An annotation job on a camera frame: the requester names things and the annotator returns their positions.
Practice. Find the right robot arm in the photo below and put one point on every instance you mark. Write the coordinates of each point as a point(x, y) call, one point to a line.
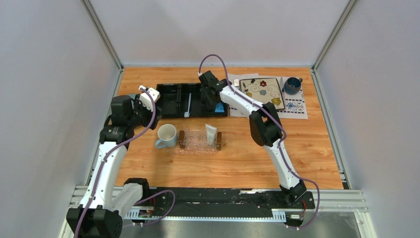
point(265, 128)

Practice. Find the blue toothpaste tube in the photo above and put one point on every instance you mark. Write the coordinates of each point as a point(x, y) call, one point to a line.
point(219, 108)

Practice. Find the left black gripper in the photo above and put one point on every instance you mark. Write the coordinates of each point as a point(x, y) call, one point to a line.
point(138, 104)

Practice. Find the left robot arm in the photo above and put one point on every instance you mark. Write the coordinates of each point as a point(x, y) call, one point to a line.
point(99, 213)

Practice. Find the dark blue mug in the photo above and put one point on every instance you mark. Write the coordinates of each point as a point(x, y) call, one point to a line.
point(292, 85)

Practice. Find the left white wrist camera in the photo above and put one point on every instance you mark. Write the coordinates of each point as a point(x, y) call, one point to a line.
point(148, 97)

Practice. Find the light blue mug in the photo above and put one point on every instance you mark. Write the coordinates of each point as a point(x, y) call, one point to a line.
point(167, 136)

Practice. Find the light blue toothbrush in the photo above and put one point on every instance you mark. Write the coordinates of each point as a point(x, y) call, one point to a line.
point(187, 112)

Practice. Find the knife beside plate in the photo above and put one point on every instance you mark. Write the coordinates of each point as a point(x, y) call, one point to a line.
point(281, 85)

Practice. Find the square floral plate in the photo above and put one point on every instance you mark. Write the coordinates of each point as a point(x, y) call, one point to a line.
point(263, 90)

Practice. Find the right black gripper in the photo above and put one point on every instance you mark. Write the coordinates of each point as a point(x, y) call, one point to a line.
point(210, 100)

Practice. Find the patterned white placemat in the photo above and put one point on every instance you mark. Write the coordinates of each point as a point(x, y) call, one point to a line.
point(295, 107)

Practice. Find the aluminium frame rail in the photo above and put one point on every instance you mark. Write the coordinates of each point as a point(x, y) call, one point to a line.
point(341, 213)

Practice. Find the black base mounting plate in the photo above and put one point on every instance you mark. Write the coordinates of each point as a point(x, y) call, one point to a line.
point(225, 204)

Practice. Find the black compartment organizer box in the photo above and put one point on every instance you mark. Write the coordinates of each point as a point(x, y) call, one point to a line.
point(173, 101)

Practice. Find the clear glass tray wooden handles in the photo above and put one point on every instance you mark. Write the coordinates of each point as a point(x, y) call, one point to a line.
point(195, 142)

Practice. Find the grey white toothpaste tube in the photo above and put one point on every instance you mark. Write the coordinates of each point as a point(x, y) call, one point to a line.
point(211, 132)

